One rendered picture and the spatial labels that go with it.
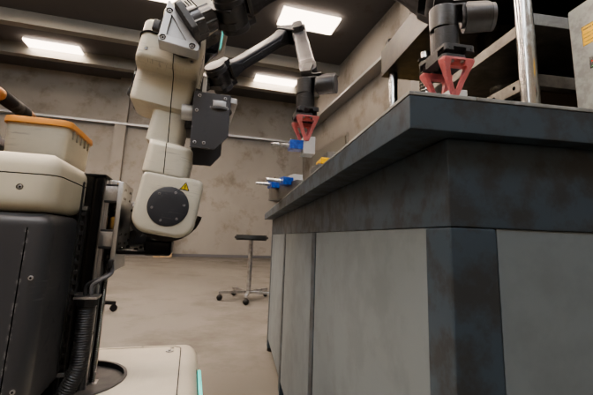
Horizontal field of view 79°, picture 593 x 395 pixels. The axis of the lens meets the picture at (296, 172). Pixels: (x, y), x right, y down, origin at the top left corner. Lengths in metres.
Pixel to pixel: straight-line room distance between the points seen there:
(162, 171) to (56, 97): 11.56
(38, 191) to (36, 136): 0.24
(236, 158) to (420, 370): 11.26
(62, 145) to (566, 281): 1.03
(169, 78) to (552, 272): 0.99
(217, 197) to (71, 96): 5.04
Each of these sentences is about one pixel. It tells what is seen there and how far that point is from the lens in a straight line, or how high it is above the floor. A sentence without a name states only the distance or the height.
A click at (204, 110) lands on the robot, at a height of 0.99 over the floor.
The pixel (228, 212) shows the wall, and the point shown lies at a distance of 11.37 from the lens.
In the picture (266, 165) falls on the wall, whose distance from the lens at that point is 11.72.
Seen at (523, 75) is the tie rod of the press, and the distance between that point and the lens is 1.56.
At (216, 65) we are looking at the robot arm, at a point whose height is 1.26.
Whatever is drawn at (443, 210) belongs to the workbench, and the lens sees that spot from 0.40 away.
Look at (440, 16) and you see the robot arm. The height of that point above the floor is 1.11.
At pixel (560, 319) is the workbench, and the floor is 0.59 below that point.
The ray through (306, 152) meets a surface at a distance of 1.08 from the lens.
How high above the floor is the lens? 0.66
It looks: 10 degrees up
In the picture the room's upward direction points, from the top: 2 degrees clockwise
